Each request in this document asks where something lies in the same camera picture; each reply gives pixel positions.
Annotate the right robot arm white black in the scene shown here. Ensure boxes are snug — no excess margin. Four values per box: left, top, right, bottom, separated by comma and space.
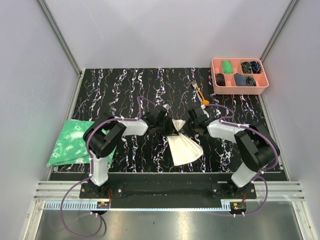
182, 107, 280, 199

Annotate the right aluminium frame post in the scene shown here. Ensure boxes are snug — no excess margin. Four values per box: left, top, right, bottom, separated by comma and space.
260, 0, 300, 62

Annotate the left aluminium frame post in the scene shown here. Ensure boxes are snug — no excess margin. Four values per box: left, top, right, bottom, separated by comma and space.
36, 0, 82, 76

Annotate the white cloth napkin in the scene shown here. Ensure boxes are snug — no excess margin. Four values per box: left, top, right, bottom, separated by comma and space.
167, 119, 204, 167

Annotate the silver metal fork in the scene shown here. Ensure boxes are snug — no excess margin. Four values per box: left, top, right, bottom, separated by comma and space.
191, 81, 203, 102

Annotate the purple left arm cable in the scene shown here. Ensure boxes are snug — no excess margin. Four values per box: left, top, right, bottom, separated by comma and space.
59, 95, 158, 237

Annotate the green rolled cloth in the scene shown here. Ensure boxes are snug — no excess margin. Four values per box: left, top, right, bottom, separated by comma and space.
221, 60, 233, 74

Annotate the pink compartment tray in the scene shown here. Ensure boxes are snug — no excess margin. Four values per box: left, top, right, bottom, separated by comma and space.
210, 58, 269, 95

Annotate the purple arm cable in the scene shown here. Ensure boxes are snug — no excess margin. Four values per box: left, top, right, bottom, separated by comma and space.
59, 95, 158, 237
202, 103, 281, 217

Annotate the black marble pattern mat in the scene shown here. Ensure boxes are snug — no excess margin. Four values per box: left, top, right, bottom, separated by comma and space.
72, 68, 266, 173

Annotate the dark teal patterned roll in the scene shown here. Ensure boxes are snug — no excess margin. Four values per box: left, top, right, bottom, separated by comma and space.
245, 76, 257, 87

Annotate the dark green patterned roll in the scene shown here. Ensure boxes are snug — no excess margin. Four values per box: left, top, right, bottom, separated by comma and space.
240, 61, 252, 74

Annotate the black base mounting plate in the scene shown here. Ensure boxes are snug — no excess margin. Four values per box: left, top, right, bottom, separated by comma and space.
79, 172, 257, 210

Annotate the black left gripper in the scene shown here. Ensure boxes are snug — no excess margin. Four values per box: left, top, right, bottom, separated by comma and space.
155, 114, 179, 137

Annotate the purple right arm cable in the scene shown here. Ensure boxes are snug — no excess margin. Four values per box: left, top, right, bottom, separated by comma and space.
202, 103, 281, 217

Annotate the dark brown rolled cloth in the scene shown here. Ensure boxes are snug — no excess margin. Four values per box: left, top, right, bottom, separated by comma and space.
215, 73, 226, 87

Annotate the blue grey rolled cloth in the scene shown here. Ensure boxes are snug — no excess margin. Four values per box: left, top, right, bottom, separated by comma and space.
234, 73, 246, 87

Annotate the green white patterned cloth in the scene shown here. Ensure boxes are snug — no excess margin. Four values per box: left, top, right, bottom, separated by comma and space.
46, 119, 116, 167

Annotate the orange plastic spoon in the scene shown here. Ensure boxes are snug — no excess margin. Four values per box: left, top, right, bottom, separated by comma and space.
198, 87, 210, 105

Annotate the dark blue patterned roll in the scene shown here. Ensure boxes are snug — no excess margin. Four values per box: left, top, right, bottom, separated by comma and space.
250, 61, 262, 74

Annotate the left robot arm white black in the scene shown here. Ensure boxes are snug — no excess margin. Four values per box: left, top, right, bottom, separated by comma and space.
83, 104, 179, 198

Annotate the aluminium frame post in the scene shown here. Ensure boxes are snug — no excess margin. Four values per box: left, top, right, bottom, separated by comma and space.
36, 0, 82, 76
260, 0, 300, 62

